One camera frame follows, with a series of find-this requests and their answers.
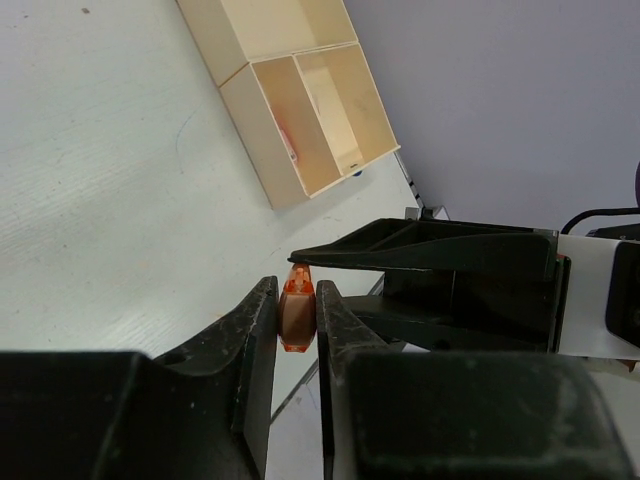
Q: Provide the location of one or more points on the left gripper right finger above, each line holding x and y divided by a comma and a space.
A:
456, 415

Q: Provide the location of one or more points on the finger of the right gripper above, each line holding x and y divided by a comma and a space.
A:
398, 321
419, 245

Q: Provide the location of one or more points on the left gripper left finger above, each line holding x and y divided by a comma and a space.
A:
200, 411

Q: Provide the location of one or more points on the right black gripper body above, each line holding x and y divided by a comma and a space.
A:
535, 306

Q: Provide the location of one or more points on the orange highlighter pen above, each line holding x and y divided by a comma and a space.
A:
285, 128

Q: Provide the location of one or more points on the wooden compartment box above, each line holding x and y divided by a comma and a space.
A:
303, 58

